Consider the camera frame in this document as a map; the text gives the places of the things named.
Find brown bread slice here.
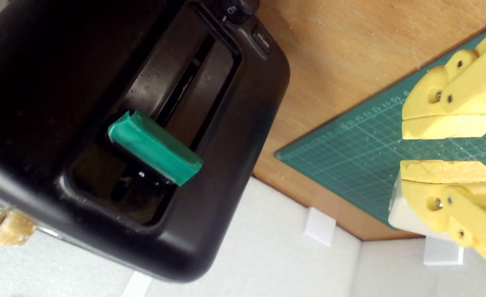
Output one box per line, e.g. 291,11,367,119
0,208,37,247

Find green toaster lever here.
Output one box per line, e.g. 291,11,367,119
108,109,204,187

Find black two-slot toaster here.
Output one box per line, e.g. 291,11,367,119
0,0,291,283

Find white block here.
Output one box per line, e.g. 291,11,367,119
387,173,452,240

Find green cutting mat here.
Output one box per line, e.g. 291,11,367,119
275,25,486,227

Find white wall clip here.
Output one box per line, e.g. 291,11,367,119
304,207,337,247
121,272,152,297
423,237,464,266

